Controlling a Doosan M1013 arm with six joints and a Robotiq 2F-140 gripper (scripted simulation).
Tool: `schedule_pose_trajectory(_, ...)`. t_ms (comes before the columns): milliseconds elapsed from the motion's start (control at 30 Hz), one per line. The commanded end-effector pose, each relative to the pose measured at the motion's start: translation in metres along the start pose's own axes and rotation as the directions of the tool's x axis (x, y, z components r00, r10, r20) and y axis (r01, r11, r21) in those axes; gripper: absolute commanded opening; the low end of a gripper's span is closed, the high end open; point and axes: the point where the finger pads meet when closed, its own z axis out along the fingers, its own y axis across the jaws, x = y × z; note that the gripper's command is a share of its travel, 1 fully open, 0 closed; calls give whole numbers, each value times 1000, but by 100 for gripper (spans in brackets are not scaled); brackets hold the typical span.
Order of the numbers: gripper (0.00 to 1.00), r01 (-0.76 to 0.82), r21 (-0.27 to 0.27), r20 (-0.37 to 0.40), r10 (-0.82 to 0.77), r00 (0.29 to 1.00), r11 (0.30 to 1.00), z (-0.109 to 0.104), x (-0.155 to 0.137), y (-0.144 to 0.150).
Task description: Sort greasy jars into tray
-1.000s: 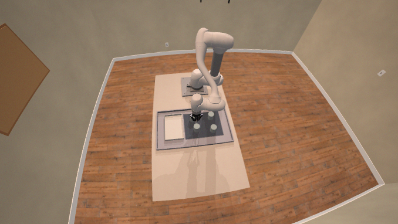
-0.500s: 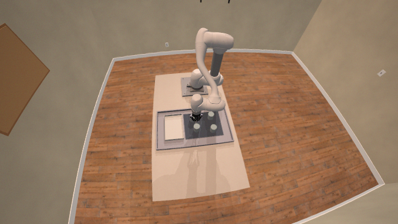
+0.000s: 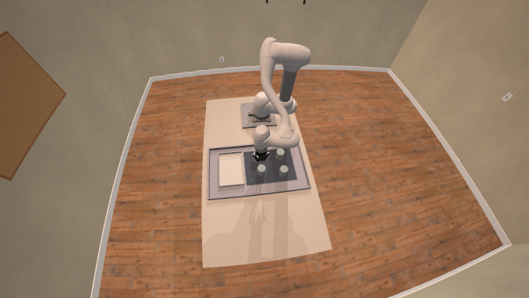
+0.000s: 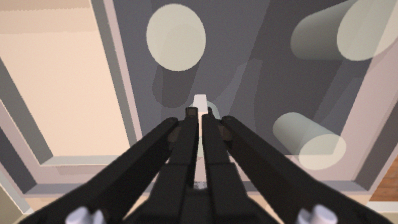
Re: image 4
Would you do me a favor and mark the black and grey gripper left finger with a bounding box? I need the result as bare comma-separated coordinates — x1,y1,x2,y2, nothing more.
17,95,201,224

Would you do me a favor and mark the pale grey cylinder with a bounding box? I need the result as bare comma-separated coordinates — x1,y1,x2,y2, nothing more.
291,0,398,61
146,4,206,71
189,101,221,157
273,112,346,170

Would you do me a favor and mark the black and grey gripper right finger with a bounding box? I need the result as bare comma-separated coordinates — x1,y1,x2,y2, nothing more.
200,94,393,224

